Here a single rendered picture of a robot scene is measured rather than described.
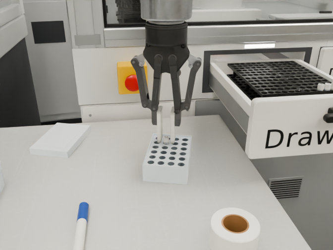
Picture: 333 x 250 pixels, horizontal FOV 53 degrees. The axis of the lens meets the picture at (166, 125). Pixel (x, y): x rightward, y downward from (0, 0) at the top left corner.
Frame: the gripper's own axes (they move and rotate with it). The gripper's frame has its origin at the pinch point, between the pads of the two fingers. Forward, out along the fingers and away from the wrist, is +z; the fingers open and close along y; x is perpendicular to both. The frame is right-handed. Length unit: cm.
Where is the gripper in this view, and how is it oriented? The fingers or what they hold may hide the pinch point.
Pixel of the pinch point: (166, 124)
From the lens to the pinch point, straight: 66.9
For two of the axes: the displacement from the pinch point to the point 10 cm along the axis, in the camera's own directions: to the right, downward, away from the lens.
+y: -9.9, -0.5, 1.1
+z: 0.0, 9.0, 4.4
